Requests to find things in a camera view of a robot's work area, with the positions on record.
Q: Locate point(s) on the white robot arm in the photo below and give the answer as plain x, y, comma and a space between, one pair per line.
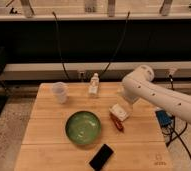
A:
139, 83

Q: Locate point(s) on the small white bottle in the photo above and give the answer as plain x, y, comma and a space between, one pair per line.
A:
94, 85

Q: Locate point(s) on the white rectangular box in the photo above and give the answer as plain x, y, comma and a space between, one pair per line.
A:
119, 112

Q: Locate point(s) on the clear plastic cup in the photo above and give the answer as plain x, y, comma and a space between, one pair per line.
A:
59, 89

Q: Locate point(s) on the green round bowl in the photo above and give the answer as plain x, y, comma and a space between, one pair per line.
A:
83, 128

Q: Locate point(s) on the red small tool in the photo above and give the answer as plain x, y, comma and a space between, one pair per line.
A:
117, 123

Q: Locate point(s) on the black smartphone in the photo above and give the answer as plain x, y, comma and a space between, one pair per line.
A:
101, 157

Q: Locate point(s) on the blue connector box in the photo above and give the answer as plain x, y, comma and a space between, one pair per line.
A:
163, 118

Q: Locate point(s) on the wall power outlet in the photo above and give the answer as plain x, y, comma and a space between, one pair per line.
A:
81, 74

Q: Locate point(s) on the right wall outlet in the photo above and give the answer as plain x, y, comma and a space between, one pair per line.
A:
172, 71

